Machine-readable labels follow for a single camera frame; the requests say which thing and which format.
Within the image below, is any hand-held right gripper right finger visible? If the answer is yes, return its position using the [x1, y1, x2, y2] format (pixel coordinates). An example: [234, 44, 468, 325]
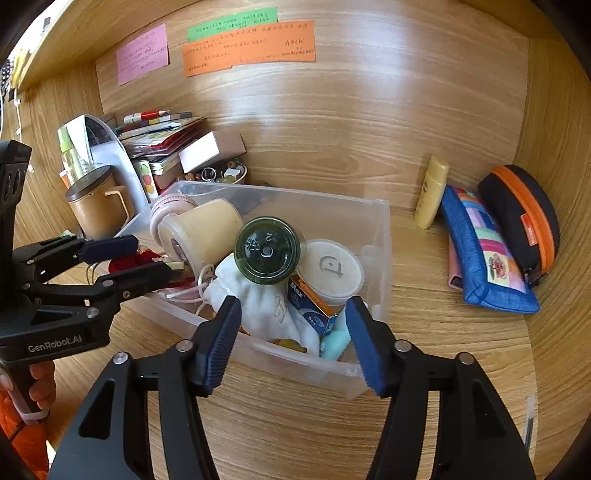
[345, 295, 536, 480]

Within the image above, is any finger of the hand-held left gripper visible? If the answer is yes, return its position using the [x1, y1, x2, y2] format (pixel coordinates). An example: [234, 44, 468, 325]
[23, 260, 175, 320]
[14, 233, 140, 280]

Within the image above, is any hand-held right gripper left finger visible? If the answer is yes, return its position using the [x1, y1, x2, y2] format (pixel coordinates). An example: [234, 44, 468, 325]
[48, 295, 243, 480]

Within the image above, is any mint green block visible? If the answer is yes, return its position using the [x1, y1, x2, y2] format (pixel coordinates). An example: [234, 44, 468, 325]
[320, 302, 370, 361]

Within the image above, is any clear plastic storage bin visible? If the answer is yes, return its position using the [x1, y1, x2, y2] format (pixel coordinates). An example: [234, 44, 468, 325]
[115, 181, 392, 400]

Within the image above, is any white drawstring pouch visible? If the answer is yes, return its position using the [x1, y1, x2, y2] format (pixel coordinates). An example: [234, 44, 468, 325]
[203, 254, 324, 356]

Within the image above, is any small blue orange box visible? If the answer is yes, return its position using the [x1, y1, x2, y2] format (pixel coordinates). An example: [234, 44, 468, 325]
[287, 272, 339, 337]

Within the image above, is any round white tin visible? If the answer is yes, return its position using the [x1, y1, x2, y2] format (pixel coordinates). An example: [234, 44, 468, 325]
[299, 239, 365, 306]

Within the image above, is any dark green glass jar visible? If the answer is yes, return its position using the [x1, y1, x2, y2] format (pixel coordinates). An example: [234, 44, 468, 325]
[234, 217, 308, 287]

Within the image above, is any person's left forearm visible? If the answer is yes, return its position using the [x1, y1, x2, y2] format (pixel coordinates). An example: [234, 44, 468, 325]
[0, 388, 49, 474]

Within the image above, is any wooden desktop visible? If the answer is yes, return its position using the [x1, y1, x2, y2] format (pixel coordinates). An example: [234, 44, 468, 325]
[14, 180, 539, 480]

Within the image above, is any person's left hand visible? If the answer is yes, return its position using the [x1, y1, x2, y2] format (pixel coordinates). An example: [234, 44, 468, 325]
[0, 360, 57, 411]

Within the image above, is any brown mug with lid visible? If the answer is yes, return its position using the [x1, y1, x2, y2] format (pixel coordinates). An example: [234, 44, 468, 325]
[65, 165, 134, 238]

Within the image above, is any fruit print card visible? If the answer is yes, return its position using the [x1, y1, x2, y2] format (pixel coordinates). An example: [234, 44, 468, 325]
[133, 159, 160, 201]

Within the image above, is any printed paper sheet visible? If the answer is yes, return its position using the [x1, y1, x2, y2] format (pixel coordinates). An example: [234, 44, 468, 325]
[57, 115, 100, 185]

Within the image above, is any stack of booklets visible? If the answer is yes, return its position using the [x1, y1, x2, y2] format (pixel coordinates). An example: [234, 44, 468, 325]
[115, 111, 208, 176]

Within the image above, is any white cardboard box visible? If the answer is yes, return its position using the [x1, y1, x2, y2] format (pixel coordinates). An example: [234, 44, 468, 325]
[178, 131, 247, 172]

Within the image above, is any blue patchwork pencil case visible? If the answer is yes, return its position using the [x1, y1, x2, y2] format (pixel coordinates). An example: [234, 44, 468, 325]
[438, 185, 541, 315]

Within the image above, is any yellow lotion tube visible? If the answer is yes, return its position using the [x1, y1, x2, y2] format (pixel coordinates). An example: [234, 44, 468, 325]
[414, 155, 450, 230]

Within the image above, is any pink paper note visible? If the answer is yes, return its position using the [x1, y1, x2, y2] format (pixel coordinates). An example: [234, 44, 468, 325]
[115, 24, 170, 86]

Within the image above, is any black orange zip case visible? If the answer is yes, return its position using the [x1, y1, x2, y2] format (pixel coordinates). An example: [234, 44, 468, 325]
[477, 165, 561, 287]

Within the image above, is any orange paper note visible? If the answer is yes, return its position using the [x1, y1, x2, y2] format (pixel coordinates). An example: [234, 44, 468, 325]
[181, 20, 317, 78]

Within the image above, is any green paper note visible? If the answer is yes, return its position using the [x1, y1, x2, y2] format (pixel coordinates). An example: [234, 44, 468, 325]
[187, 8, 279, 43]

